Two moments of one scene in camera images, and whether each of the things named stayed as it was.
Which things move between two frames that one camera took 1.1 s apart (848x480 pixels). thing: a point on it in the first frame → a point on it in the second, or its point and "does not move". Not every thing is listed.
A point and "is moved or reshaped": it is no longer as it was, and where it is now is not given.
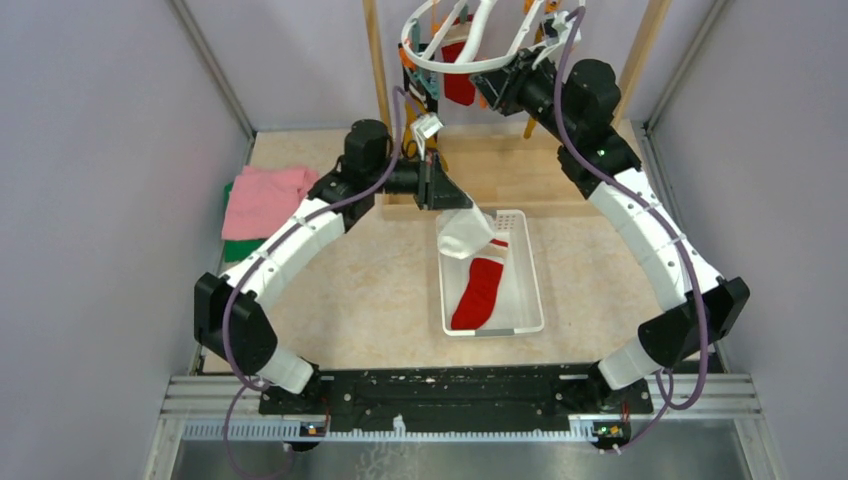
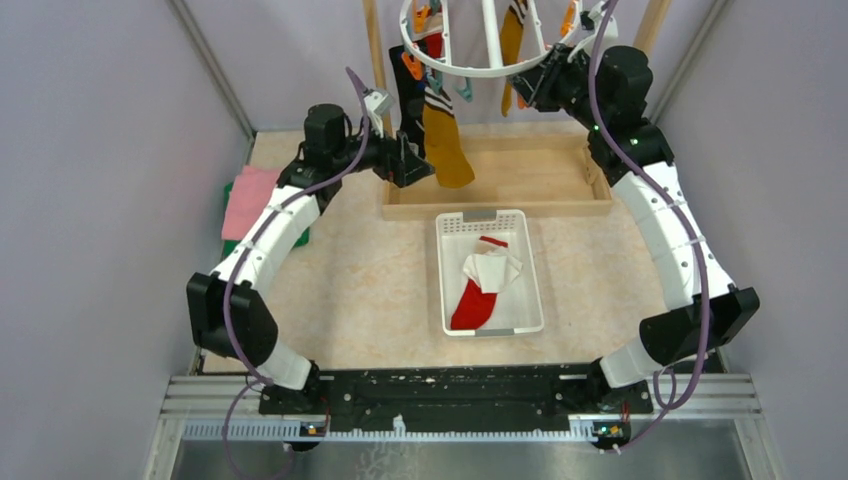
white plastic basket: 516,306 does not move
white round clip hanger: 420,33 is moved or reshaped
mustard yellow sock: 530,129 → 511,36
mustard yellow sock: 411,146 → 443,144
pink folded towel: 260,200 does not move
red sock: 458,87 → 434,45
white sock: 463,232 → 492,270
